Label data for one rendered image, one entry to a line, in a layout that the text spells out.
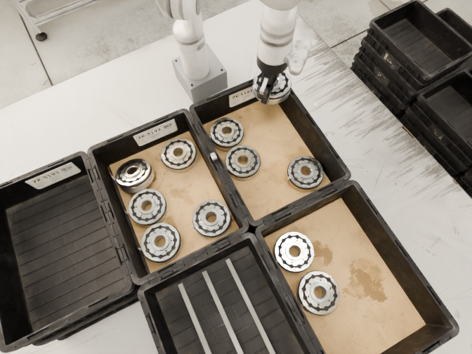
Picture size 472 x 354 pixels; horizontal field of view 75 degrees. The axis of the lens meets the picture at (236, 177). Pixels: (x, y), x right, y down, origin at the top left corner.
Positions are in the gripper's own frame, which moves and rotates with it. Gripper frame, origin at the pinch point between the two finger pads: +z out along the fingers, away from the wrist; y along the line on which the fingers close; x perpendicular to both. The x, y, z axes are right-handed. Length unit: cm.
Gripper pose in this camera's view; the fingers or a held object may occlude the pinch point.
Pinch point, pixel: (267, 91)
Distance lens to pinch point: 85.4
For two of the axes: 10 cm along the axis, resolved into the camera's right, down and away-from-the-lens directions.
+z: 0.1, 3.7, 9.3
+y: -3.9, 8.6, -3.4
